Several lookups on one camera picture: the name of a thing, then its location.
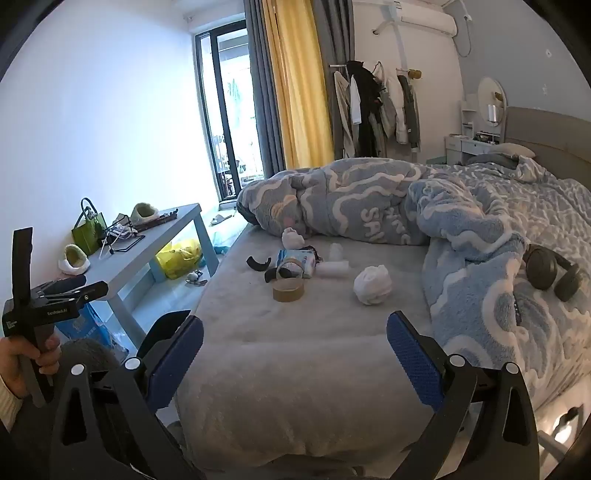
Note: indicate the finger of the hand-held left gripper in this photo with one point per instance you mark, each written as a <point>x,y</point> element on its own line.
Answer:
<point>60,282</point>
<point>94,290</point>

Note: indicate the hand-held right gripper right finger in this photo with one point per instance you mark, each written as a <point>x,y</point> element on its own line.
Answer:
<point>413,364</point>

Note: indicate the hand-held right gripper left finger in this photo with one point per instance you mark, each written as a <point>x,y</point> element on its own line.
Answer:
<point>178,364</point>

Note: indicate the brown tape roll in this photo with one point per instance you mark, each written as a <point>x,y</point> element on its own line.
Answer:
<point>288,291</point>

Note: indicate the white tissue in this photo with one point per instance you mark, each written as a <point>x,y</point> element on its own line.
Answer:
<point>293,237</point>
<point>337,251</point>

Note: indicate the tan tape roll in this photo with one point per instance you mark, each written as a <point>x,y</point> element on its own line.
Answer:
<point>290,267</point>

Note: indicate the person's left hand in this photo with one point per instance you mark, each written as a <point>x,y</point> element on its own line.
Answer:
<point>11,364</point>

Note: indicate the fuzzy cream slipper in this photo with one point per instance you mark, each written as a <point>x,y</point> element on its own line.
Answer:
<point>74,261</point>
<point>145,214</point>

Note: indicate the blue printed packaging bag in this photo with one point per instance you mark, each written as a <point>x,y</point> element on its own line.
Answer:
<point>85,325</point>

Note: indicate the green handbag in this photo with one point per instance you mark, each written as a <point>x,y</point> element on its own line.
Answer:
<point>87,233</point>

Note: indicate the clear plastic packet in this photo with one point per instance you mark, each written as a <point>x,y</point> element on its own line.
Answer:
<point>120,230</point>

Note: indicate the grey low table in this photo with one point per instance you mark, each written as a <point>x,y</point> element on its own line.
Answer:
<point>152,240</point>

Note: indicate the yellow plastic bag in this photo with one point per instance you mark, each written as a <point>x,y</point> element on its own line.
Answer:
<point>178,258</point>

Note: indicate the dark brown wooden board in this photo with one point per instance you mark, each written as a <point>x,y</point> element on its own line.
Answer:
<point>157,219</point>

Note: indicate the grey bed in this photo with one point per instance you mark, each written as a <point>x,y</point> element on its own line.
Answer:
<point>286,360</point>

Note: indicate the white tissue roll piece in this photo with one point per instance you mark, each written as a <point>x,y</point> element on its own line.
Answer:
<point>334,269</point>

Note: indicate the black curved plastic piece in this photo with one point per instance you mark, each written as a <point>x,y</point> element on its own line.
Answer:
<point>257,264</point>

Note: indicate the blue patterned fleece blanket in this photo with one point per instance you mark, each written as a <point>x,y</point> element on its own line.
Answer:
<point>471,240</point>

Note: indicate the beige slipper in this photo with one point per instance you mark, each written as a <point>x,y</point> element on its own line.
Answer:
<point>221,219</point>

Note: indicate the wet wipes packet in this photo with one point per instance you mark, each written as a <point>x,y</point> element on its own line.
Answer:
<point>302,257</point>

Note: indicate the dark olive headphones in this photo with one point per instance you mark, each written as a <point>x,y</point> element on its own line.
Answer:
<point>542,270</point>

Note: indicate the dark grey pillow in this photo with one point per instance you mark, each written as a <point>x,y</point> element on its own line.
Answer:
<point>494,160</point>

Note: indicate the black framed glass door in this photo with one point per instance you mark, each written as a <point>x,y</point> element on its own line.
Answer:
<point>231,115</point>

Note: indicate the white vanity desk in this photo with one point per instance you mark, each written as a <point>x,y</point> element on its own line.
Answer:
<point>466,147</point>

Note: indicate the beige pillow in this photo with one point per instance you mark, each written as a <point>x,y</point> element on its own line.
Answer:
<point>517,150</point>

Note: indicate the grey green jacket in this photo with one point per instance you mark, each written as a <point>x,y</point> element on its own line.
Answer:
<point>412,115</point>

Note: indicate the white jacket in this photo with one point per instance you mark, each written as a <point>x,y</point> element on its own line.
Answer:
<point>398,110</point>

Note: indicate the white small shelf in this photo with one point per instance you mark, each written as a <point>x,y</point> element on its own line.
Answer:
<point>470,115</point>

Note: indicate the clothes rack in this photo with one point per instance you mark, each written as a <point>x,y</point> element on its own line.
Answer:
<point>369,110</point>

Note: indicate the beige coat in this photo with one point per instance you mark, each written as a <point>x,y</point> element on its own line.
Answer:
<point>342,115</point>

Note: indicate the grey curtain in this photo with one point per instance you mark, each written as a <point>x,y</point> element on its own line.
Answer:
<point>334,37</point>
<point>263,92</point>

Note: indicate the black coat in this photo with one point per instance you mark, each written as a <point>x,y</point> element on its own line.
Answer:
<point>367,101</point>

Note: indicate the round mirror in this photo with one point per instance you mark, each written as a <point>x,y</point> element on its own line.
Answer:
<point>491,99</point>

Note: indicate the yellow curtain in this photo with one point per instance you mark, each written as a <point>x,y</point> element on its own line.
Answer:
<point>300,92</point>

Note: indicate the white air conditioner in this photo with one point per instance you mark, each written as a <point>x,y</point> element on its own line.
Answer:
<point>425,21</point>

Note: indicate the white wall pipe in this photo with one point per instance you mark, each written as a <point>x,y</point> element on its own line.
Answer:
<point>400,46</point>

